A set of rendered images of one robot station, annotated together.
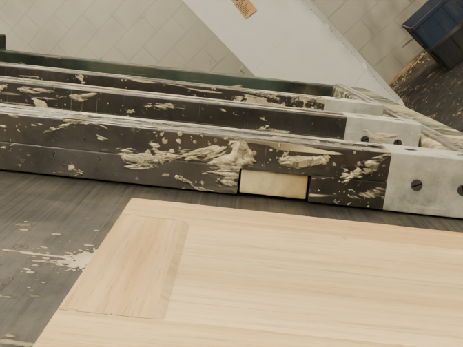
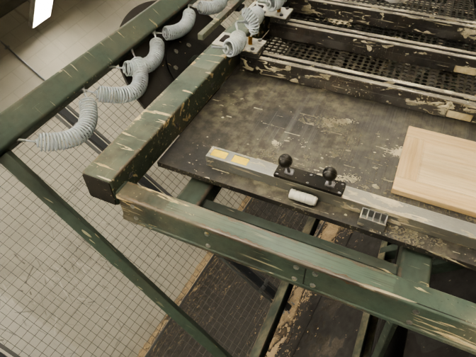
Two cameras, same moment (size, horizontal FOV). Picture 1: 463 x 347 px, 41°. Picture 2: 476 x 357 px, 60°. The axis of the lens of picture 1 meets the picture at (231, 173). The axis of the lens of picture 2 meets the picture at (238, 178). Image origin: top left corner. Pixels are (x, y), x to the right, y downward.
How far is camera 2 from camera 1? 0.94 m
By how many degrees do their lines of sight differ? 40
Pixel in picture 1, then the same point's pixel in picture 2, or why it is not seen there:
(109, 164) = (401, 102)
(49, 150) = (380, 95)
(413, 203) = not seen: outside the picture
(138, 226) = (411, 143)
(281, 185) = (462, 116)
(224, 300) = (432, 176)
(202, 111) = (439, 57)
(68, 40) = not seen: outside the picture
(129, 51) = not seen: outside the picture
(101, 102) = (394, 49)
